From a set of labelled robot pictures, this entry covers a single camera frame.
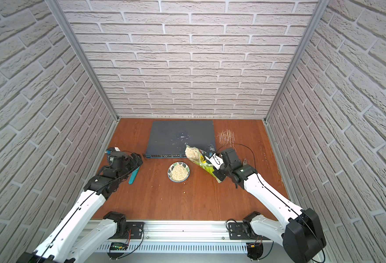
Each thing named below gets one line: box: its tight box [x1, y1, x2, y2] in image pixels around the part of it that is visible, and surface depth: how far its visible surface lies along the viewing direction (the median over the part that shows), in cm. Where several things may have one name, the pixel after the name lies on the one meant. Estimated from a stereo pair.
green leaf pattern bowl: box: [167, 161, 191, 184], surface depth 90 cm
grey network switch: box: [144, 119, 217, 159], surface depth 106 cm
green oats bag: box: [184, 144, 222, 184], surface depth 84 cm
